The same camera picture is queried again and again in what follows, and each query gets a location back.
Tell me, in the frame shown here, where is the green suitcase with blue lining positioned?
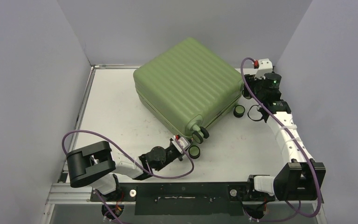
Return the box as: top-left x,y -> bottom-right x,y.
133,38 -> 244,139

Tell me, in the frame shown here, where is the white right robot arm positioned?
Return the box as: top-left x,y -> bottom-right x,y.
243,73 -> 326,201

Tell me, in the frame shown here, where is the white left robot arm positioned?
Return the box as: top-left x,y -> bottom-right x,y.
66,136 -> 191,201

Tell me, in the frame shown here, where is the middle left suitcase wheel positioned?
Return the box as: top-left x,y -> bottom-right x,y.
192,126 -> 210,144

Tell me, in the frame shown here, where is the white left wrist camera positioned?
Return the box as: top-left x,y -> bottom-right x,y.
171,135 -> 191,151

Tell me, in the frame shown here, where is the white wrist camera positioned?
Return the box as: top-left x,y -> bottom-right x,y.
253,58 -> 273,79
171,135 -> 191,151

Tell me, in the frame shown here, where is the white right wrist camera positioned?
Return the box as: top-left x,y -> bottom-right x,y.
253,58 -> 273,79

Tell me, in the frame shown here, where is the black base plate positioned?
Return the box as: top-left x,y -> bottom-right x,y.
103,182 -> 275,216

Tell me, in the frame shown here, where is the aluminium frame rail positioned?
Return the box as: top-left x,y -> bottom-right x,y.
44,182 -> 325,205

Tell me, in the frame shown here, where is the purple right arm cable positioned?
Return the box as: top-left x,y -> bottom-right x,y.
240,57 -> 323,223

